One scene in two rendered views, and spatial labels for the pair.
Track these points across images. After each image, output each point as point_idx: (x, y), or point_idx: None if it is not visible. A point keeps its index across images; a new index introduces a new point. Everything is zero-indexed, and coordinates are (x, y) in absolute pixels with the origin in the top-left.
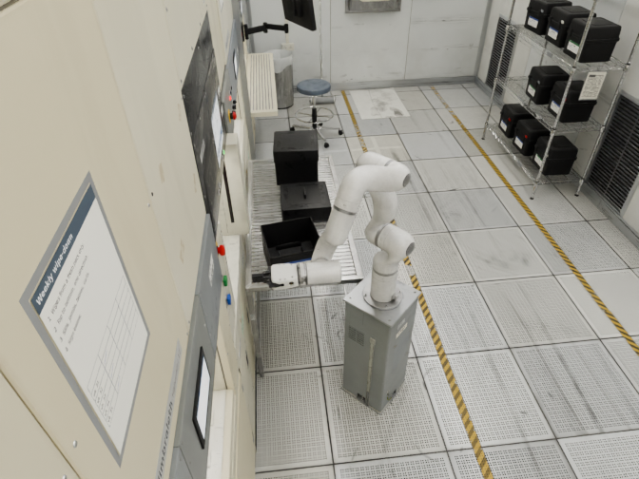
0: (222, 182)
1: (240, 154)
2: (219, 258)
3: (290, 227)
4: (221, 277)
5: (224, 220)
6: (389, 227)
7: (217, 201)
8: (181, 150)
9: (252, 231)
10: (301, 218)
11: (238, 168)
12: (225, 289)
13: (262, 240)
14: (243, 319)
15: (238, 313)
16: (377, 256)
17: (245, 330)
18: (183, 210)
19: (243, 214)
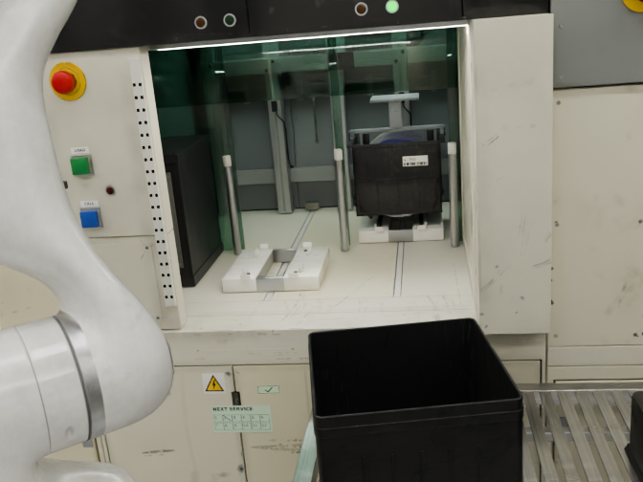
0: (472, 140)
1: (539, 85)
2: (83, 110)
3: (498, 390)
4: None
5: (474, 261)
6: (33, 323)
7: (149, 18)
8: None
9: (575, 391)
10: (511, 381)
11: (475, 103)
12: (102, 202)
13: (446, 357)
14: (279, 440)
15: (201, 350)
16: (92, 461)
17: (284, 476)
18: None
19: (477, 262)
